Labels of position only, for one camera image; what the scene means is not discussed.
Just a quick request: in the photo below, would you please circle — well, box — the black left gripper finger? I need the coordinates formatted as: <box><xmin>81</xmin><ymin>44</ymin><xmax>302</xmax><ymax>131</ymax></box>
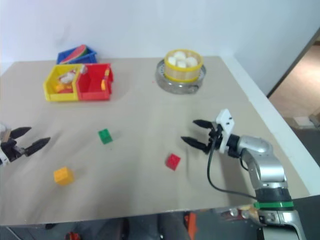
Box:
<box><xmin>24</xmin><ymin>136</ymin><xmax>52</xmax><ymax>158</ymax></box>
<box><xmin>9</xmin><ymin>126</ymin><xmax>33</xmax><ymax>141</ymax></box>

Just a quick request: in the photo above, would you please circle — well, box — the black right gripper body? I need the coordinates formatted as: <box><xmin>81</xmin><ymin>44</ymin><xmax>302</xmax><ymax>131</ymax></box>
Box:
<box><xmin>206</xmin><ymin>121</ymin><xmax>226</xmax><ymax>155</ymax></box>

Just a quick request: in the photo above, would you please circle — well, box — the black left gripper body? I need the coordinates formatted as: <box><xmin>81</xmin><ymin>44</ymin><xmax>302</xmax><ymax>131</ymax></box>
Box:
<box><xmin>0</xmin><ymin>138</ymin><xmax>26</xmax><ymax>164</ymax></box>

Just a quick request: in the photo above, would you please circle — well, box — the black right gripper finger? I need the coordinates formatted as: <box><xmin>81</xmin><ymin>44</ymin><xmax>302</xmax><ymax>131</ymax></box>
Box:
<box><xmin>192</xmin><ymin>119</ymin><xmax>216</xmax><ymax>131</ymax></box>
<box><xmin>180</xmin><ymin>136</ymin><xmax>211</xmax><ymax>155</ymax></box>

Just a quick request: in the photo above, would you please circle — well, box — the red cube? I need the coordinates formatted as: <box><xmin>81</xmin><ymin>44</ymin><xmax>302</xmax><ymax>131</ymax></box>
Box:
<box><xmin>164</xmin><ymin>153</ymin><xmax>182</xmax><ymax>172</ymax></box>

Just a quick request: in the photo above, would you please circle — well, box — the yellow cube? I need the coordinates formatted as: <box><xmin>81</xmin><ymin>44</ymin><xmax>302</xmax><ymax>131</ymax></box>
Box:
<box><xmin>53</xmin><ymin>166</ymin><xmax>75</xmax><ymax>186</ymax></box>

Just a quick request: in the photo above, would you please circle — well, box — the round glass bowl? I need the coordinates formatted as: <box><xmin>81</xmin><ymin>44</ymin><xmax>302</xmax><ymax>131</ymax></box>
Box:
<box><xmin>155</xmin><ymin>59</ymin><xmax>207</xmax><ymax>95</ymax></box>

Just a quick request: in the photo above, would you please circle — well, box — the beige table cloth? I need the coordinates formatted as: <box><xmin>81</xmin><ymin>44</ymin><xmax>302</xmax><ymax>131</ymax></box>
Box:
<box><xmin>0</xmin><ymin>56</ymin><xmax>311</xmax><ymax>227</ymax></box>

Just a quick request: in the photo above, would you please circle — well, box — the yellow plastic storage bin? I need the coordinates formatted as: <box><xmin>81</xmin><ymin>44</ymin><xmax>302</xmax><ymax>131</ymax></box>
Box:
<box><xmin>42</xmin><ymin>63</ymin><xmax>85</xmax><ymax>102</ymax></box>

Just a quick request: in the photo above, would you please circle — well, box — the yellow rimmed bamboo steamer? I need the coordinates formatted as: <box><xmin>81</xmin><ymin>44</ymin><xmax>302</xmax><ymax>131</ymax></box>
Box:
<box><xmin>164</xmin><ymin>48</ymin><xmax>204</xmax><ymax>83</ymax></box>

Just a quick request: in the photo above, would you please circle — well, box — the orange toy food piece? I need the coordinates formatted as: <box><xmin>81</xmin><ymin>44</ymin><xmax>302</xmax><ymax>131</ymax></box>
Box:
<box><xmin>55</xmin><ymin>83</ymin><xmax>73</xmax><ymax>94</ymax></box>

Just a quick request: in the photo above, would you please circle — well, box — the green cube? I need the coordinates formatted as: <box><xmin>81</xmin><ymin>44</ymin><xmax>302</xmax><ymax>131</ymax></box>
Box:
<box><xmin>97</xmin><ymin>128</ymin><xmax>114</xmax><ymax>145</ymax></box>

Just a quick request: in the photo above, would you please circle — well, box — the white toy food piece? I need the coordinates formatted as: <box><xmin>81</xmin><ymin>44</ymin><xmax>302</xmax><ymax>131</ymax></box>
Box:
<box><xmin>58</xmin><ymin>70</ymin><xmax>77</xmax><ymax>85</ymax></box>

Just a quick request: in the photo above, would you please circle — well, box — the orange object under table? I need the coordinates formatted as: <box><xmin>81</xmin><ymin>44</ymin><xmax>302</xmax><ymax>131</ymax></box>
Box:
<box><xmin>184</xmin><ymin>211</ymin><xmax>199</xmax><ymax>240</ymax></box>

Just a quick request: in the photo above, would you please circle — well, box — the red plastic storage bin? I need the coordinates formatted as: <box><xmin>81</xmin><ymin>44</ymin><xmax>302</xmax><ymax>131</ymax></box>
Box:
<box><xmin>76</xmin><ymin>62</ymin><xmax>115</xmax><ymax>102</ymax></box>

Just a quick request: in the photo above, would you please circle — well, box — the cardboard box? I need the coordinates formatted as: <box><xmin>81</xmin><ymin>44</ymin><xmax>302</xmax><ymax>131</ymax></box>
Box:
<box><xmin>291</xmin><ymin>114</ymin><xmax>320</xmax><ymax>130</ymax></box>

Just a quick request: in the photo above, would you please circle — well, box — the orange yellow toy carrot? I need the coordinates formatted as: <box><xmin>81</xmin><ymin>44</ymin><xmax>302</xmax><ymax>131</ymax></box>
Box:
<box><xmin>100</xmin><ymin>66</ymin><xmax>111</xmax><ymax>91</ymax></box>

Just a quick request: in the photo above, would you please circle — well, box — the toy watermelon slice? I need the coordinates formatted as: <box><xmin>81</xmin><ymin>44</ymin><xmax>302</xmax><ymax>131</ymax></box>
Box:
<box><xmin>60</xmin><ymin>44</ymin><xmax>88</xmax><ymax>65</ymax></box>

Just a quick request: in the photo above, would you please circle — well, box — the blue plastic storage bin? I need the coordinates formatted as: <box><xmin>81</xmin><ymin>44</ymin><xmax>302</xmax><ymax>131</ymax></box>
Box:
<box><xmin>56</xmin><ymin>45</ymin><xmax>98</xmax><ymax>65</ymax></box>

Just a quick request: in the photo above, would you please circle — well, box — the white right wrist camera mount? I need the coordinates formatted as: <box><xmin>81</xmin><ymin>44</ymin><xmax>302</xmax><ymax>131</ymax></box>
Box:
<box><xmin>215</xmin><ymin>108</ymin><xmax>236</xmax><ymax>154</ymax></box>

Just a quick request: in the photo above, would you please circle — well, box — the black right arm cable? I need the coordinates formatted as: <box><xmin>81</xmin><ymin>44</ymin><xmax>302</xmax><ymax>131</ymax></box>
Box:
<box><xmin>206</xmin><ymin>136</ymin><xmax>260</xmax><ymax>201</ymax></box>

